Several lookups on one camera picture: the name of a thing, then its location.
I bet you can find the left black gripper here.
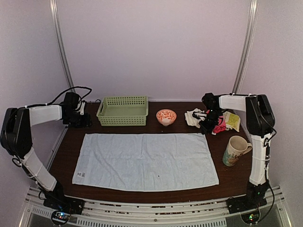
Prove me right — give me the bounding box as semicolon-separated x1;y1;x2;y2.
64;111;92;128

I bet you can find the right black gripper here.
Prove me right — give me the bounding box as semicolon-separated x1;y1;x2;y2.
199;109;223;133

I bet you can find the light blue towel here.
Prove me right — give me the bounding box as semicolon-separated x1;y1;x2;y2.
72;133;219;192

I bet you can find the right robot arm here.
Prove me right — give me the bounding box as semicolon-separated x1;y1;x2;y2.
199;93;276;209

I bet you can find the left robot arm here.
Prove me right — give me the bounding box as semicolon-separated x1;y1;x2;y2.
0;91;92;210

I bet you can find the pink towel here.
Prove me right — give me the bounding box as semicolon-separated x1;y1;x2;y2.
212;117;226;135

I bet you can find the white folded towel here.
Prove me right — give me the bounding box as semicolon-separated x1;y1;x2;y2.
184;110;202;129

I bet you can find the yellow patterned cloth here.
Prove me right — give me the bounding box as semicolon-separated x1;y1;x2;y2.
223;111;241;132

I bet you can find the cream floral mug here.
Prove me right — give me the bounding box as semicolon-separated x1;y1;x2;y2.
223;136;252;167

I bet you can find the red patterned white bowl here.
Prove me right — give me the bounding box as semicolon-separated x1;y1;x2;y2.
156;109;177;126

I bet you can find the green plastic basket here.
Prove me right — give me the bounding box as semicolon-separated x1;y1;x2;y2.
96;96;149;127

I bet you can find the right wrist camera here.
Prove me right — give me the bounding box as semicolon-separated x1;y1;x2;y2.
192;108;207;121

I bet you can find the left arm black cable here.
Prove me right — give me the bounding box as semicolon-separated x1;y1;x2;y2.
48;86;93;106

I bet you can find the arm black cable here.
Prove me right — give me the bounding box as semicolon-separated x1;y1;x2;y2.
48;86;93;106
262;129;277;180

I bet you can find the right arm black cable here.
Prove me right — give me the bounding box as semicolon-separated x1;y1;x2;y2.
262;129;277;180

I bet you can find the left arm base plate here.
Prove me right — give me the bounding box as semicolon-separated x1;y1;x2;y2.
43;197;85;215

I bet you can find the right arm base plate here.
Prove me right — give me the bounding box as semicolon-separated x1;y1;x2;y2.
226;195;267;214

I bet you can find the front aluminium rail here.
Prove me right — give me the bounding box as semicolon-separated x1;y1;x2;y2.
18;187;292;227

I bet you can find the left aluminium frame post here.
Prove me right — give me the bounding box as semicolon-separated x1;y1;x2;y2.
49;0;74;87

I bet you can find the aluminium frame post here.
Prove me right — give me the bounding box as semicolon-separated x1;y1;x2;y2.
232;0;258;94
49;0;74;87

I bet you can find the right aluminium frame post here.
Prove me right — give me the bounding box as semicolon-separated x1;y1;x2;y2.
232;0;258;94

